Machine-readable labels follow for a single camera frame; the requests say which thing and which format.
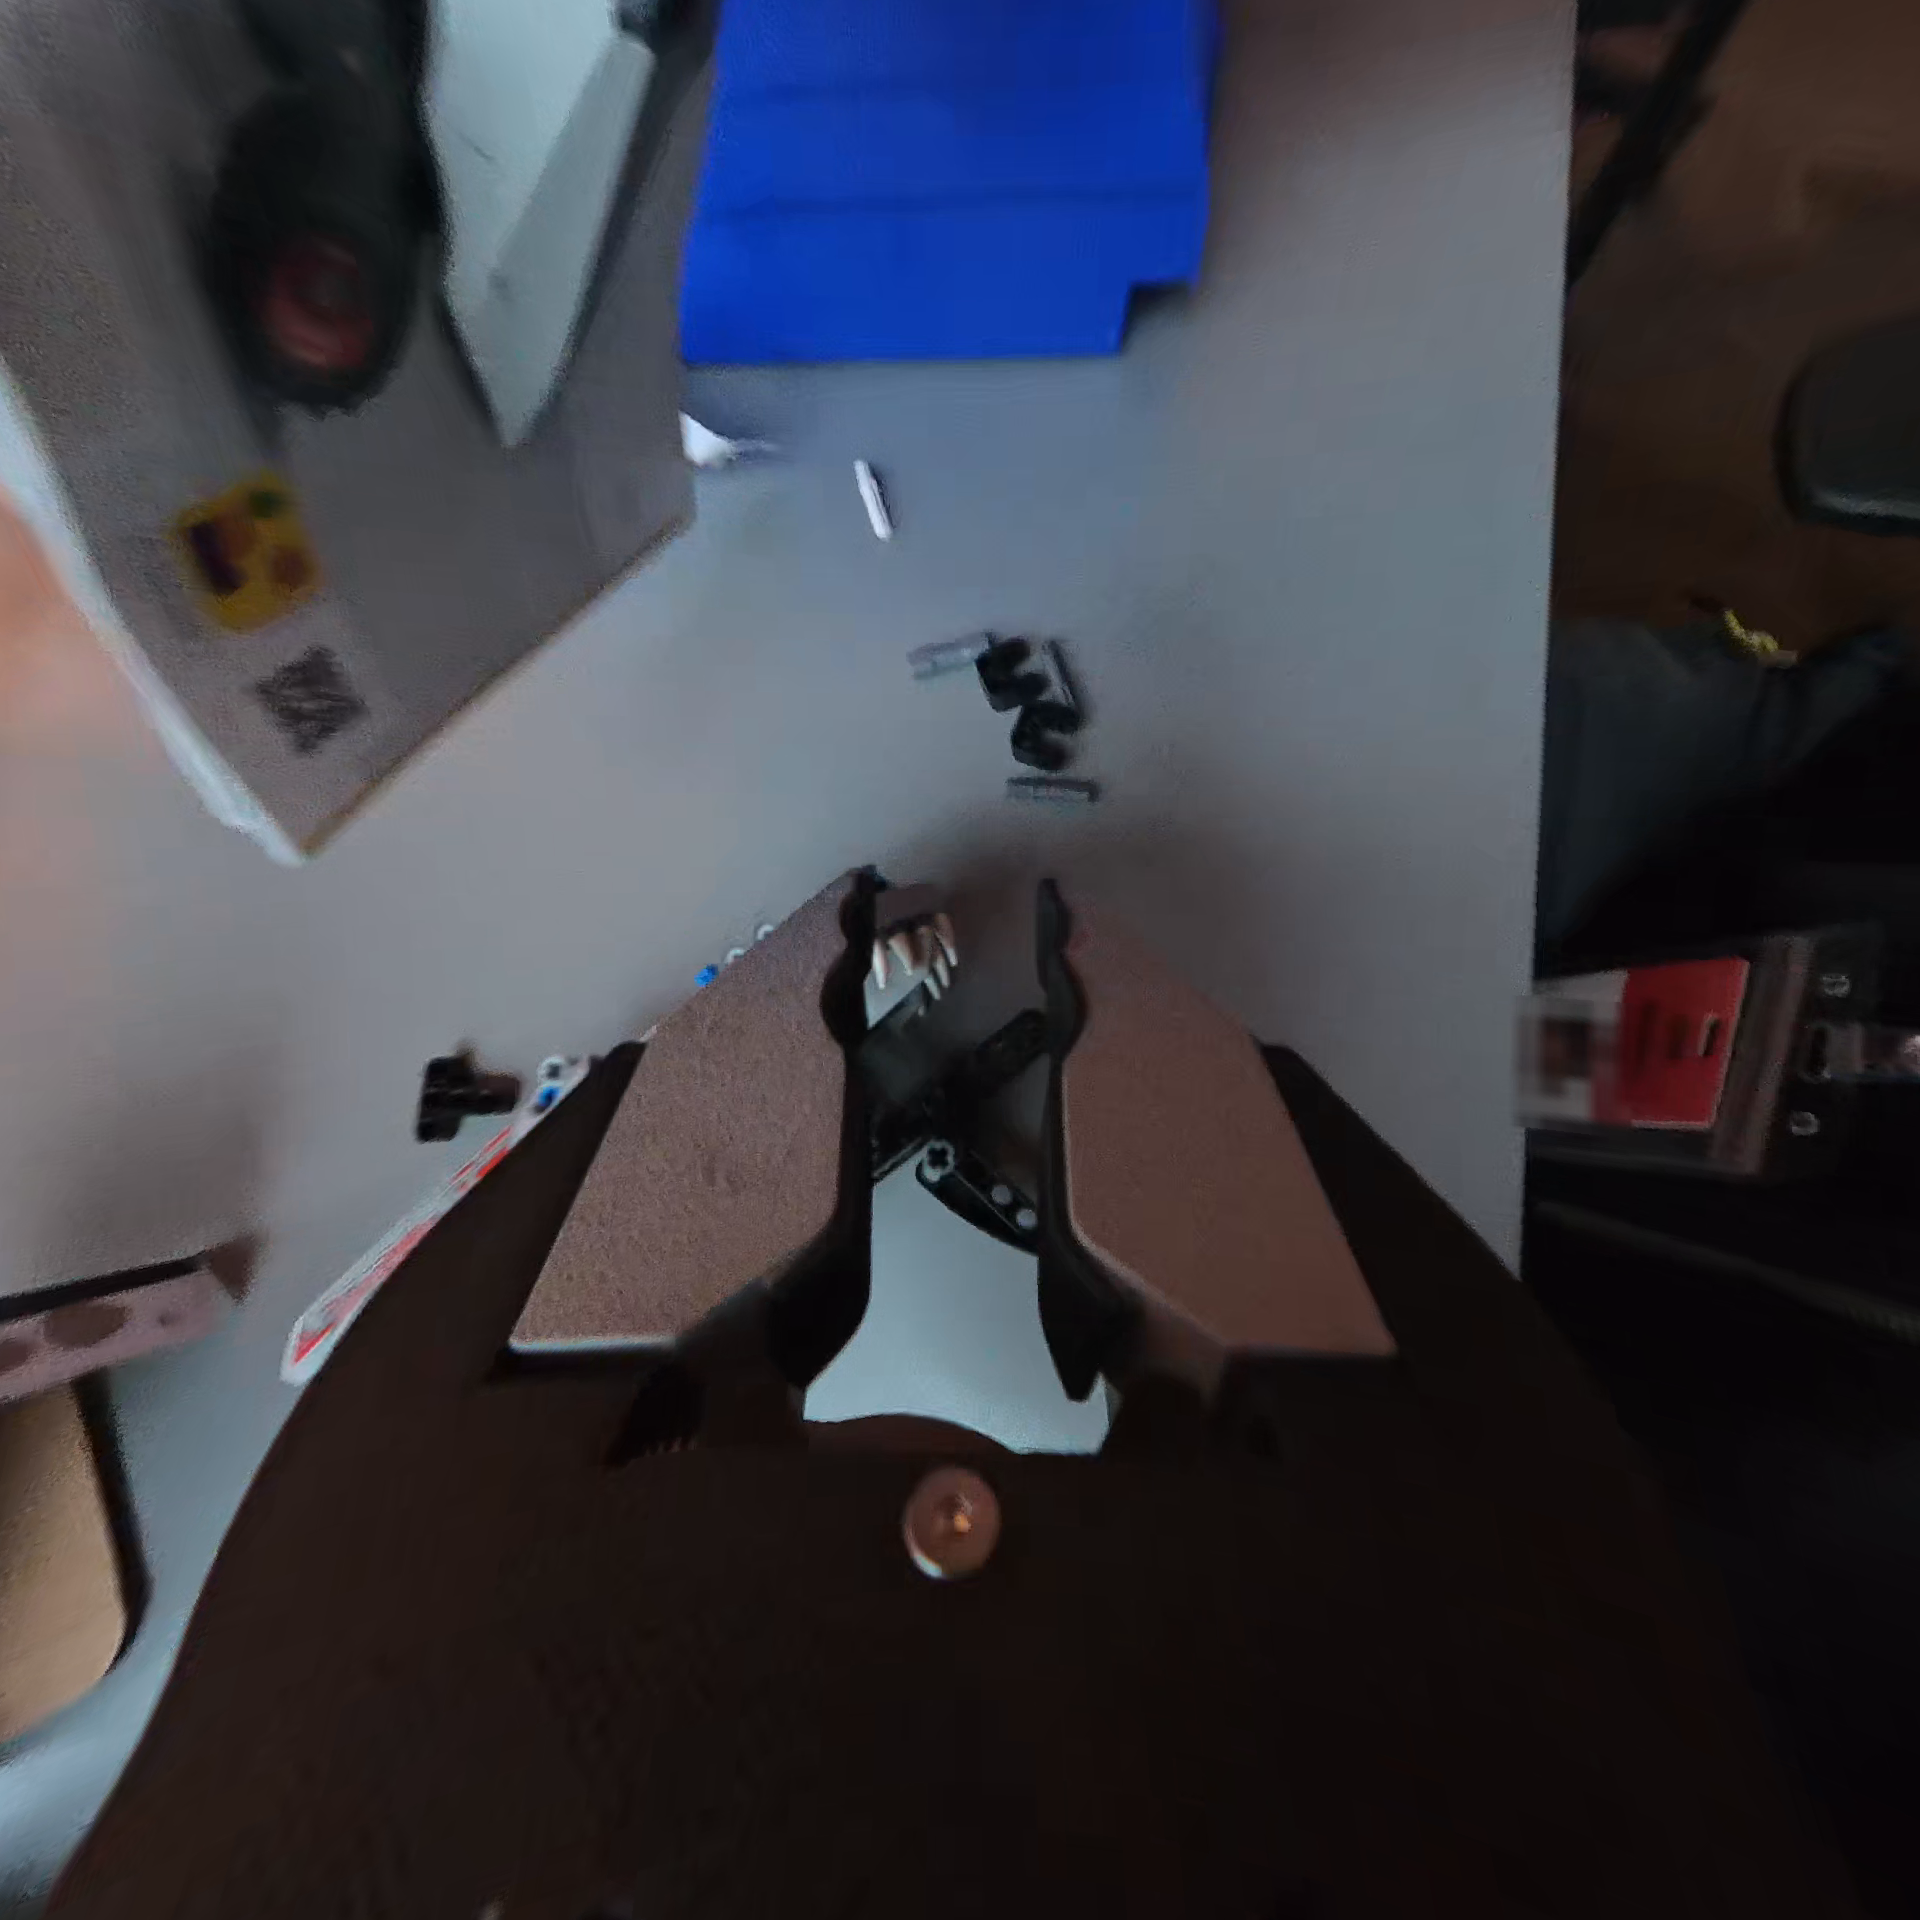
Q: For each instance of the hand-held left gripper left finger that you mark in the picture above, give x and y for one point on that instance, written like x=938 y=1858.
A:
x=708 y=1183

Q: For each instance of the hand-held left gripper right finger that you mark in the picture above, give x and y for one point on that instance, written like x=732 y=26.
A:
x=1202 y=1205

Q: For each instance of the grey red lego vehicle model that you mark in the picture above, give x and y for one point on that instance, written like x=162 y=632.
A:
x=904 y=1050

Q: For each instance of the blue plastic bin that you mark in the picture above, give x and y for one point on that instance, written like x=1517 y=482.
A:
x=945 y=183

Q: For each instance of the black triangular lego piece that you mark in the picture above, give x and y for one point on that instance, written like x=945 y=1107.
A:
x=449 y=1088

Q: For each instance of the cluster of small lego connectors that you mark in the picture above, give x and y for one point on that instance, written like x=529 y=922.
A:
x=1030 y=697

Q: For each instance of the small white lego pin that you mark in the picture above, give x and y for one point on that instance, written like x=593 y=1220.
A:
x=874 y=496

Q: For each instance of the red labelled black device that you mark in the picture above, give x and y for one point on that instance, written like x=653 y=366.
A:
x=1681 y=1044

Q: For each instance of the grey box with wheel picture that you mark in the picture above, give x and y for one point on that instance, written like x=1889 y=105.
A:
x=495 y=602

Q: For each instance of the black office chair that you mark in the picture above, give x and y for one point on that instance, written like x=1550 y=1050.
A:
x=1856 y=434

